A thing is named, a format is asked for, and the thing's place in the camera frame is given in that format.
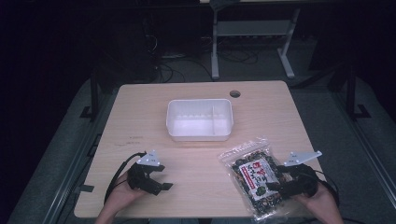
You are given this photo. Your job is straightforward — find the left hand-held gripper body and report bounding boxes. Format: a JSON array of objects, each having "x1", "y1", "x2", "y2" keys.
[{"x1": 127, "y1": 149, "x2": 163, "y2": 197}]

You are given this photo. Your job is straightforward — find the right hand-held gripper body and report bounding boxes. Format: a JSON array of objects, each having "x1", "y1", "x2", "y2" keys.
[{"x1": 279, "y1": 150, "x2": 323, "y2": 200}]

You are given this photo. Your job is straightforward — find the clear snack packet with label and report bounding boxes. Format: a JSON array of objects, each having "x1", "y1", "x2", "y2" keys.
[{"x1": 217, "y1": 136, "x2": 290, "y2": 223}]

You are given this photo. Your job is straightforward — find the person's left hand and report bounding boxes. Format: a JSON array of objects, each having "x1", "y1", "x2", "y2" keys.
[{"x1": 109, "y1": 172, "x2": 148, "y2": 213}]

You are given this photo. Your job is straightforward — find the person's right hand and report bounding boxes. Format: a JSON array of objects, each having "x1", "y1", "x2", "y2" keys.
[{"x1": 293, "y1": 183, "x2": 339, "y2": 217}]

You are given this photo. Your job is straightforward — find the white plastic container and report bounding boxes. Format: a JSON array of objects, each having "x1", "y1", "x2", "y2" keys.
[{"x1": 165, "y1": 98, "x2": 234, "y2": 143}]

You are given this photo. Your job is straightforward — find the black metal stand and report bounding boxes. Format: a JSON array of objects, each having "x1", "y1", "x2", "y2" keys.
[
  {"x1": 79, "y1": 70, "x2": 101, "y2": 121},
  {"x1": 343, "y1": 64, "x2": 372, "y2": 121}
]

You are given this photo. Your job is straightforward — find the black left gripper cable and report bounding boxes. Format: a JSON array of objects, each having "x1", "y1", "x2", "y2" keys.
[{"x1": 104, "y1": 151, "x2": 148, "y2": 203}]

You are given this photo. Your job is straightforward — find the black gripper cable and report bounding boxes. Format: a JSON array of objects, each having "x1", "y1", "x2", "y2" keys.
[
  {"x1": 313, "y1": 169, "x2": 341, "y2": 207},
  {"x1": 104, "y1": 151, "x2": 148, "y2": 203}
]

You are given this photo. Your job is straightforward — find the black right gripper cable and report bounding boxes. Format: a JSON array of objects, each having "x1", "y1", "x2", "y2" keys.
[{"x1": 313, "y1": 169, "x2": 341, "y2": 207}]

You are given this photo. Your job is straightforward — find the black table edge bracket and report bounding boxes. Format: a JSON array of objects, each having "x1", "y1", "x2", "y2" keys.
[{"x1": 74, "y1": 184, "x2": 95, "y2": 194}]

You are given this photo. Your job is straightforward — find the black cables on floor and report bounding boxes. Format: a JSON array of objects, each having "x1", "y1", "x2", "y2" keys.
[{"x1": 153, "y1": 46, "x2": 261, "y2": 84}]

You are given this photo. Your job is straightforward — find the white metal desk frame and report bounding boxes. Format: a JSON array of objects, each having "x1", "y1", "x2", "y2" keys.
[{"x1": 208, "y1": 0, "x2": 303, "y2": 80}]

